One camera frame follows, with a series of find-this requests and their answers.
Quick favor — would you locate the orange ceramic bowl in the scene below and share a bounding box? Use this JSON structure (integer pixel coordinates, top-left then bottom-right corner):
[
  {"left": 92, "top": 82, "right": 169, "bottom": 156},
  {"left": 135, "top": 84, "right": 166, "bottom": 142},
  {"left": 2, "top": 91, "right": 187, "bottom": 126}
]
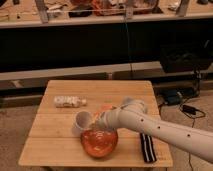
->
[{"left": 80, "top": 130, "right": 118, "bottom": 158}]

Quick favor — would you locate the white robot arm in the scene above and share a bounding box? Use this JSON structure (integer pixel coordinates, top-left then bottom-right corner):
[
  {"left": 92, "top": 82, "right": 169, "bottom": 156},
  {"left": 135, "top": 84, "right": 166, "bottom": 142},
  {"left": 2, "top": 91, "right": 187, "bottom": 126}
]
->
[{"left": 91, "top": 98, "right": 213, "bottom": 164}]

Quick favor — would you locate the black hanging cable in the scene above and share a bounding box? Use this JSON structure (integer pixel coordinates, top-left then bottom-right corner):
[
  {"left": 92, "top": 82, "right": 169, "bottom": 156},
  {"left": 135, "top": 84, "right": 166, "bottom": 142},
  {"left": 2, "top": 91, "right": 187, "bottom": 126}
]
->
[{"left": 123, "top": 13, "right": 134, "bottom": 80}]

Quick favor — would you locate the wooden table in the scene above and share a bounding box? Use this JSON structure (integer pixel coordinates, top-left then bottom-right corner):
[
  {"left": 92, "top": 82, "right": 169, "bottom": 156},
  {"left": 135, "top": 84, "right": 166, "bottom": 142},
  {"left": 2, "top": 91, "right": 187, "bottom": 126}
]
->
[{"left": 18, "top": 79, "right": 174, "bottom": 171}]

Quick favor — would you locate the white ceramic cup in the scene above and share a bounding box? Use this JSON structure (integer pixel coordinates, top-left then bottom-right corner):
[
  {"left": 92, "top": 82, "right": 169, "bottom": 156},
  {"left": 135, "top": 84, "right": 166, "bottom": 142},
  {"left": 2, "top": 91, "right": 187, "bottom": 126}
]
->
[{"left": 72, "top": 111, "right": 93, "bottom": 136}]

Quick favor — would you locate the black power adapter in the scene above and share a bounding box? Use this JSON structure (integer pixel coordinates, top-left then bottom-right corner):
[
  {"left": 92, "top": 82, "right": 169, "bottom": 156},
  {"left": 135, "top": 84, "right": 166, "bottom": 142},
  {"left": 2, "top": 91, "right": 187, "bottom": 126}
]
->
[{"left": 182, "top": 105, "right": 196, "bottom": 115}]

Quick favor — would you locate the black cable on floor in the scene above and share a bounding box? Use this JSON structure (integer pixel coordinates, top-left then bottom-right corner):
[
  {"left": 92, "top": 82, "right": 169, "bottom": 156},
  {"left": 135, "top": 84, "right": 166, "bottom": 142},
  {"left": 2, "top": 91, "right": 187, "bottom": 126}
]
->
[{"left": 156, "top": 96, "right": 207, "bottom": 171}]

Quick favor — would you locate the long workbench shelf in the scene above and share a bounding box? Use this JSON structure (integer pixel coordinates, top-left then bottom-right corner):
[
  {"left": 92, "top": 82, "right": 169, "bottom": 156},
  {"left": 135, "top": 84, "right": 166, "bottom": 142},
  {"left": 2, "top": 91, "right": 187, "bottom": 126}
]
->
[{"left": 0, "top": 0, "right": 213, "bottom": 29}]

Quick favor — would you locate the orange toy carrot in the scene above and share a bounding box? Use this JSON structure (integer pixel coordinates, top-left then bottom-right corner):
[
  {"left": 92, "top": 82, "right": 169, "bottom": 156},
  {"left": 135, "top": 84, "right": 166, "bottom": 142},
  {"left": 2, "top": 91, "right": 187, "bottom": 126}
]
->
[{"left": 95, "top": 104, "right": 115, "bottom": 115}]

